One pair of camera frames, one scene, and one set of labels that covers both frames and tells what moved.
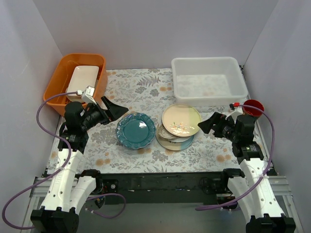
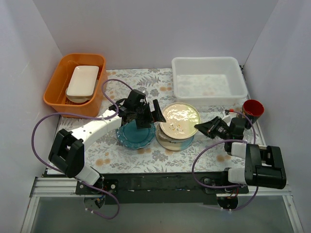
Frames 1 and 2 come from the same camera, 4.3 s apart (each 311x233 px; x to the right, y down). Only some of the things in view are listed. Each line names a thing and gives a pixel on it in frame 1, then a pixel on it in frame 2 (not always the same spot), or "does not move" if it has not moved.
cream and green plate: x=181 y=120 does not move
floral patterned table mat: x=150 y=91 does not move
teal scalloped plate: x=135 y=130 does not move
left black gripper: x=106 y=113 to x=146 y=114
